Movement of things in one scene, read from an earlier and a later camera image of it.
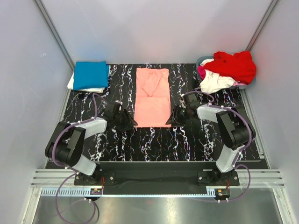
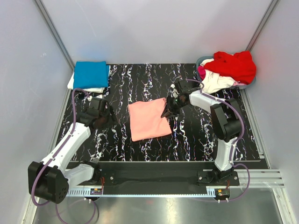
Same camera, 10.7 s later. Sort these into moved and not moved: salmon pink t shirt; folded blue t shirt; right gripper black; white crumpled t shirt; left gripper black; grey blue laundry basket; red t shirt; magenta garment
Moved: salmon pink t shirt; right gripper black; left gripper black
Not moved: white crumpled t shirt; magenta garment; folded blue t shirt; red t shirt; grey blue laundry basket
